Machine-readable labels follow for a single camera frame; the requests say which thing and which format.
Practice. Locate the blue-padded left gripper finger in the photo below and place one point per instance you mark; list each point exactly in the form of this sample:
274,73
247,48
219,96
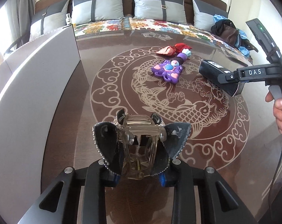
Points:
59,203

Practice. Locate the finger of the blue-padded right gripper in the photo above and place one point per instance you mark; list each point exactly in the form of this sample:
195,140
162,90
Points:
219,203

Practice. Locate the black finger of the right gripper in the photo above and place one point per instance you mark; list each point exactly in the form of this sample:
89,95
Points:
228,77

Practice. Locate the long black box white labels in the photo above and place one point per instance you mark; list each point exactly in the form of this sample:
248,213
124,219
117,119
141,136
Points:
210,70

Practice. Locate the purple toy wand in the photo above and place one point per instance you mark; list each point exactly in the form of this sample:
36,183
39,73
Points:
170,70

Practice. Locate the red candy wrapper packet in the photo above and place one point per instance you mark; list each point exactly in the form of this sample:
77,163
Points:
173,50

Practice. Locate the rhinestone black hair claw clip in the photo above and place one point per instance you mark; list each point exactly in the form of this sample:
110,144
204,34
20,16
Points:
138,146

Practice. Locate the white cardboard sorting box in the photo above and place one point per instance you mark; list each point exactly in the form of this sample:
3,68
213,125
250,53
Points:
32,81

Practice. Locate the person's right hand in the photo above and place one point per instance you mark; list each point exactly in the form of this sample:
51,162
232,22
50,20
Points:
277,112

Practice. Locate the pile of dark and blue clothes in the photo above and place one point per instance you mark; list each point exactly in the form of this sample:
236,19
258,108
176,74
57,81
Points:
234,37

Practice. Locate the grey pillow far right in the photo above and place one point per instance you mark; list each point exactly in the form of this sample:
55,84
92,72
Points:
204,15

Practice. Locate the grey pillow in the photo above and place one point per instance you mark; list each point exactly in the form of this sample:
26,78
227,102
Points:
204,15
162,10
49,19
85,11

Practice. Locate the floral sofa cushion cover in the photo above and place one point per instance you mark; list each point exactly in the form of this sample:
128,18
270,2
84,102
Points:
129,23

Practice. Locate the white spray bottle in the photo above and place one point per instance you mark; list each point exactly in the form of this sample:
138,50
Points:
68,19

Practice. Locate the grey pillow far left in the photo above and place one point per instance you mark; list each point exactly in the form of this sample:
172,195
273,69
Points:
49,19

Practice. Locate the grey curtain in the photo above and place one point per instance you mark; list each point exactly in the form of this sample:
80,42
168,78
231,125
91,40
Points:
20,14

